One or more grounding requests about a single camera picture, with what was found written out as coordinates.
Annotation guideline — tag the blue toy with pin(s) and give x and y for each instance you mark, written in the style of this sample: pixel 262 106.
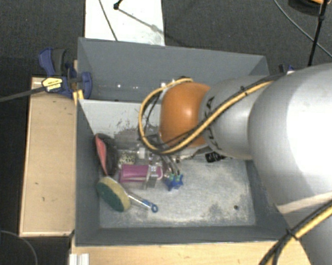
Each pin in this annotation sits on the blue toy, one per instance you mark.
pixel 171 186

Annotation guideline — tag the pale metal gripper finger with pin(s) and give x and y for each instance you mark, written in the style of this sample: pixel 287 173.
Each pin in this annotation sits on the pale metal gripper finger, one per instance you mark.
pixel 141 155
pixel 152 178

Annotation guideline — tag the pale wood board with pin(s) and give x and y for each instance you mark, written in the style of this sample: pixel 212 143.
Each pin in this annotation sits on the pale wood board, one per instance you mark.
pixel 49 162

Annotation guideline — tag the black cylinder on white bracket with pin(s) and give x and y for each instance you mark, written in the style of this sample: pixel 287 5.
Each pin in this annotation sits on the black cylinder on white bracket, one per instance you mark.
pixel 215 156

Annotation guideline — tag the pink and black round brush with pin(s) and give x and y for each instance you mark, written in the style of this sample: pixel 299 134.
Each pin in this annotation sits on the pink and black round brush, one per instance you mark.
pixel 104 154

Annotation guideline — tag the grey metal bin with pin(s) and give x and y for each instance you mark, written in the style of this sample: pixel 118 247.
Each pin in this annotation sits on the grey metal bin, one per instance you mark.
pixel 207 197

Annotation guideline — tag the magenta block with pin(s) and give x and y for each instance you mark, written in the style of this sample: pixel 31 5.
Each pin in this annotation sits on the magenta block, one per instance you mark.
pixel 132 174

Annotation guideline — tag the yellow and green round sponge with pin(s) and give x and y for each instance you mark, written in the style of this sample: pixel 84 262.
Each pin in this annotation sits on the yellow and green round sponge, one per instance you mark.
pixel 112 194

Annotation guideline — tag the white speckled sponge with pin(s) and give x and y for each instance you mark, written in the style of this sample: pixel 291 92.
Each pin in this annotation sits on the white speckled sponge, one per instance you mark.
pixel 126 157

